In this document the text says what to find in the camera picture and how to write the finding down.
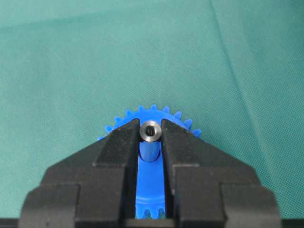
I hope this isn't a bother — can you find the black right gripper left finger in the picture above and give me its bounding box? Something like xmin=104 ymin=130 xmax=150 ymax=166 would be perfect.
xmin=19 ymin=119 xmax=140 ymax=228

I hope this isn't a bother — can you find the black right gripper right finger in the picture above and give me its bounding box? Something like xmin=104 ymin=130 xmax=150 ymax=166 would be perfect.
xmin=161 ymin=120 xmax=282 ymax=228

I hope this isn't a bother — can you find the grey metal shaft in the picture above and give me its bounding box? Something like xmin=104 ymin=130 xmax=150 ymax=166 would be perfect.
xmin=140 ymin=120 xmax=162 ymax=162

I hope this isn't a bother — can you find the green cloth mat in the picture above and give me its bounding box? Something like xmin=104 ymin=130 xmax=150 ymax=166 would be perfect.
xmin=0 ymin=0 xmax=304 ymax=219

